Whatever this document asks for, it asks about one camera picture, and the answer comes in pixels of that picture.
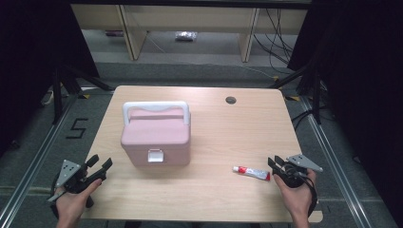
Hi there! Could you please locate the person's left hand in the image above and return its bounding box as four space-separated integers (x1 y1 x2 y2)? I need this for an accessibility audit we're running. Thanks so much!
55 178 104 223

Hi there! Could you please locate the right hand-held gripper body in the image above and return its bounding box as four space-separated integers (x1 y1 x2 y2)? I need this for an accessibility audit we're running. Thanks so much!
272 153 324 189

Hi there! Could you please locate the pink storage box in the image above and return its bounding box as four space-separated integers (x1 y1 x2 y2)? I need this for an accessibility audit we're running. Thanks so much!
120 100 192 168

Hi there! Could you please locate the red and silver ointment tube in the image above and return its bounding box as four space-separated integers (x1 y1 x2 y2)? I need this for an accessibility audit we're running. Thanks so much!
232 165 272 182

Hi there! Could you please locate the aluminium floor rail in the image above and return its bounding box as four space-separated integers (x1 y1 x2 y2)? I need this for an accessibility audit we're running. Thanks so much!
0 94 79 228
299 96 373 228

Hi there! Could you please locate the black curtain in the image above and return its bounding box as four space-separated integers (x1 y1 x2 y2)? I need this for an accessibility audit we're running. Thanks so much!
0 0 100 157
286 0 403 219

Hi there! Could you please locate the bundle of black floor cables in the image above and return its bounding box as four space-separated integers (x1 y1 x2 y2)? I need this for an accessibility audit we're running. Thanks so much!
253 9 296 76

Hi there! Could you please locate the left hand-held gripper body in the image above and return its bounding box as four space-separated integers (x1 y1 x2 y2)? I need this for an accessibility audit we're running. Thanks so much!
47 159 108 203

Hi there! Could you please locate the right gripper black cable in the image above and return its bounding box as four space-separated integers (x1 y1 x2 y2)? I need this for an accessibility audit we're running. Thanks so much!
302 175 319 219

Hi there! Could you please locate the black floor cable by stand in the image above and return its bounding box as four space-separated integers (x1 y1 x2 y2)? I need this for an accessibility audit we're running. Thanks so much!
291 108 317 131

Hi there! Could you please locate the clear plastic bag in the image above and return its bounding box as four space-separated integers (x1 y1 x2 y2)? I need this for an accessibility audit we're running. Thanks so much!
174 30 198 42

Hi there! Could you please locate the person's right hand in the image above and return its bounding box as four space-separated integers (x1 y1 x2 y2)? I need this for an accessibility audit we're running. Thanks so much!
273 168 318 220

